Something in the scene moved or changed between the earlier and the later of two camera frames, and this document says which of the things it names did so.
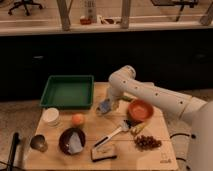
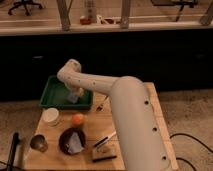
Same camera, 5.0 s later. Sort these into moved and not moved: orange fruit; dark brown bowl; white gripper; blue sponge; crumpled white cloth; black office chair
Moved: blue sponge; white gripper
Not moved: dark brown bowl; black office chair; crumpled white cloth; orange fruit
